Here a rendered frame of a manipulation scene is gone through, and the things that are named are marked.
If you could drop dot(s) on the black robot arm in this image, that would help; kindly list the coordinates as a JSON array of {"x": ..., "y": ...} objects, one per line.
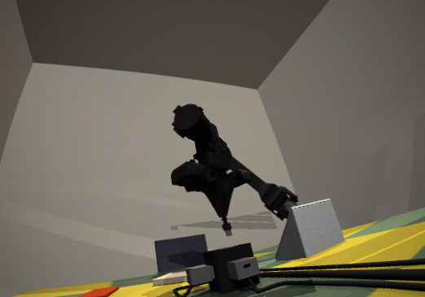
[{"x": 189, "y": 121}]

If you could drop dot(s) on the red flat rectangular block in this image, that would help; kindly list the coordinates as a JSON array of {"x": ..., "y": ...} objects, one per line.
[{"x": 104, "y": 292}]

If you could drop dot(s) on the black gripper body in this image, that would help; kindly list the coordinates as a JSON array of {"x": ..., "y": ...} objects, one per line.
[{"x": 211, "y": 165}]

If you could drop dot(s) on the beige flat rectangular block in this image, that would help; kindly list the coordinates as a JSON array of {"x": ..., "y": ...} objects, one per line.
[{"x": 170, "y": 278}]

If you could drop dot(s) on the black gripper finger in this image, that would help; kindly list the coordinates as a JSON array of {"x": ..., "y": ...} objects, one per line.
[
  {"x": 214, "y": 191},
  {"x": 228, "y": 191}
]

